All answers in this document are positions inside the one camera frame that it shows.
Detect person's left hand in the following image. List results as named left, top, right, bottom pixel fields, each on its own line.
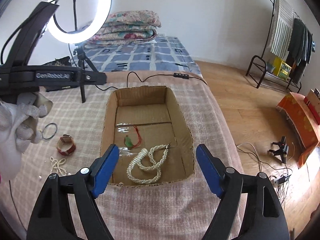
left=0, top=91, right=54, bottom=181

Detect orange covered side table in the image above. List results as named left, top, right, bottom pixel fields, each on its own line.
left=276, top=92, right=320, bottom=169

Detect dark hanging clothes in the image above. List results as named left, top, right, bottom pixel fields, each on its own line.
left=287, top=17, right=314, bottom=84

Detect striped towel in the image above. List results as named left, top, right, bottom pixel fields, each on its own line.
left=269, top=0, right=295, bottom=58

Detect folded floral quilt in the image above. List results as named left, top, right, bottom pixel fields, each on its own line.
left=84, top=10, right=162, bottom=49

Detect black printed bag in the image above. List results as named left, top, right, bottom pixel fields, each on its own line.
left=41, top=56, right=83, bottom=92

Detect long white pearl necklace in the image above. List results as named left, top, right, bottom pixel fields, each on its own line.
left=126, top=144, right=172, bottom=184

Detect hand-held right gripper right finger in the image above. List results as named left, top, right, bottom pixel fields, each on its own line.
left=196, top=144, right=290, bottom=240

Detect red flat box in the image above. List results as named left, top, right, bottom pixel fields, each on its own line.
left=304, top=97, right=320, bottom=125

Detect red strap wristwatch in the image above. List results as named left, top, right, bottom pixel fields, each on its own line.
left=57, top=134, right=76, bottom=155

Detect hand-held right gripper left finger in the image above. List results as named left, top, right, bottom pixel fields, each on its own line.
left=26, top=144, right=120, bottom=240

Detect white ring light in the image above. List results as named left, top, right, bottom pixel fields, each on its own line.
left=47, top=0, right=112, bottom=43

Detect yellow crate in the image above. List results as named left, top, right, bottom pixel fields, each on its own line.
left=272, top=57, right=292, bottom=81

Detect pink plaid blanket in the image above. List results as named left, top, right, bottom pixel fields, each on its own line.
left=0, top=71, right=245, bottom=240

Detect black clothes rack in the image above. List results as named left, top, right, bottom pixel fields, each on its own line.
left=246, top=0, right=313, bottom=94

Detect tangle of floor cables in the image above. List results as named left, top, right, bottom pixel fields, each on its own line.
left=236, top=142, right=295, bottom=205

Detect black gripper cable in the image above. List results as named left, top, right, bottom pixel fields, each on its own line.
left=1, top=0, right=62, bottom=64

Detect black cable with inline remote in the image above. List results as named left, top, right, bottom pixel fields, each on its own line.
left=86, top=71, right=209, bottom=92

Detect small white pearl necklace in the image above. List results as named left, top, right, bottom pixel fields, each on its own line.
left=49, top=156, right=68, bottom=178

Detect green pendant with red cord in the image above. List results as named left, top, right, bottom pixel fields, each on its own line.
left=124, top=125, right=144, bottom=148

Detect black tripod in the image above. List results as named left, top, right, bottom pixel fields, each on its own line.
left=74, top=42, right=88, bottom=103

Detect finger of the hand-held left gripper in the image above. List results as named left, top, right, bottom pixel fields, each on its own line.
left=75, top=66, right=109, bottom=85

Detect small black tripod camera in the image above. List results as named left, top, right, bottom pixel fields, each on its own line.
left=268, top=136, right=289, bottom=164

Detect blue checkered bed sheet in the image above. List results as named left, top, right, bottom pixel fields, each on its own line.
left=69, top=35, right=202, bottom=74

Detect black phone clamp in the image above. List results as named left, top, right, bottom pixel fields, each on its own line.
left=65, top=0, right=85, bottom=33

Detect thin dark bangle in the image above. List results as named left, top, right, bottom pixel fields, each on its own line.
left=41, top=122, right=58, bottom=140

